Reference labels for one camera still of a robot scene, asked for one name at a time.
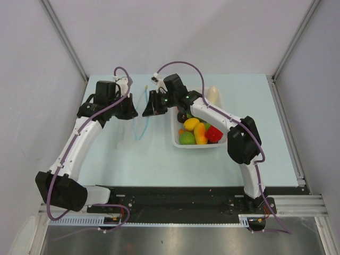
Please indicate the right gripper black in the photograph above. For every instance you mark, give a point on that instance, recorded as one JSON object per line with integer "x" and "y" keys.
{"x": 153, "y": 108}

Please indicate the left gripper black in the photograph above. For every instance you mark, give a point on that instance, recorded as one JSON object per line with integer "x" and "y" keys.
{"x": 130, "y": 112}

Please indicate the clear zip top bag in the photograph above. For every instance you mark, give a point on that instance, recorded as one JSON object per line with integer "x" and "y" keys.
{"x": 132, "y": 131}

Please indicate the red bell pepper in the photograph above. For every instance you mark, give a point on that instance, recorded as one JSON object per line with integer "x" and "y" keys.
{"x": 213, "y": 134}

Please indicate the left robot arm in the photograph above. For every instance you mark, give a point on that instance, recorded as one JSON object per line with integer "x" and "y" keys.
{"x": 59, "y": 185}

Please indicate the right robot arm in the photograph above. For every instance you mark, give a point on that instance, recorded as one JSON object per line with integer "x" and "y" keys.
{"x": 243, "y": 139}

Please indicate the white plastic basket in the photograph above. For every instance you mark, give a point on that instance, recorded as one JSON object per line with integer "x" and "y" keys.
{"x": 175, "y": 126}

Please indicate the dark purple mangosteen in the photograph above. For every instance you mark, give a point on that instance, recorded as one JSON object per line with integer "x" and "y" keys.
{"x": 181, "y": 117}

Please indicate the yellow lemon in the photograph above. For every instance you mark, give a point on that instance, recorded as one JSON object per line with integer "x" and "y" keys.
{"x": 190, "y": 123}

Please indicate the green lime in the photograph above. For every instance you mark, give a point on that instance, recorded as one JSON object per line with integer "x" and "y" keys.
{"x": 187, "y": 138}

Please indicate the orange papaya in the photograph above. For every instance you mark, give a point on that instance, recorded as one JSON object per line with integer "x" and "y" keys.
{"x": 199, "y": 133}

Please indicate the green leaf vegetable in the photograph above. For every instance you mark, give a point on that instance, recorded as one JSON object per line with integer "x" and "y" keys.
{"x": 207, "y": 126}

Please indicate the white radish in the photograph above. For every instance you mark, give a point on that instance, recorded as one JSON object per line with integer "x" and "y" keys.
{"x": 213, "y": 95}

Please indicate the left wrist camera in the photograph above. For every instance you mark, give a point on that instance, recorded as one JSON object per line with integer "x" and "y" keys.
{"x": 123, "y": 86}

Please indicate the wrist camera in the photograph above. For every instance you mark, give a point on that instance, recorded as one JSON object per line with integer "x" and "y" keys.
{"x": 123, "y": 86}
{"x": 159, "y": 82}

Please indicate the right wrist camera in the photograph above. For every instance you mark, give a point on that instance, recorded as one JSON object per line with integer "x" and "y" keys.
{"x": 159, "y": 82}

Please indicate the left aluminium frame post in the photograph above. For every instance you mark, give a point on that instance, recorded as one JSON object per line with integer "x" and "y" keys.
{"x": 61, "y": 33}

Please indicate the aluminium frame post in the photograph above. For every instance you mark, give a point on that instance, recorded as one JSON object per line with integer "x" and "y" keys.
{"x": 61, "y": 33}
{"x": 296, "y": 37}

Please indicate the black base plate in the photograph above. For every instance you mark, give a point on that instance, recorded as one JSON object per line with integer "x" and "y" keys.
{"x": 182, "y": 218}

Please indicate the aluminium front rail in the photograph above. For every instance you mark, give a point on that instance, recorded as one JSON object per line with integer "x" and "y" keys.
{"x": 300, "y": 204}

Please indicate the right aluminium frame post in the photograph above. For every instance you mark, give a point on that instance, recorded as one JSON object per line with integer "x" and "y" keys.
{"x": 296, "y": 37}

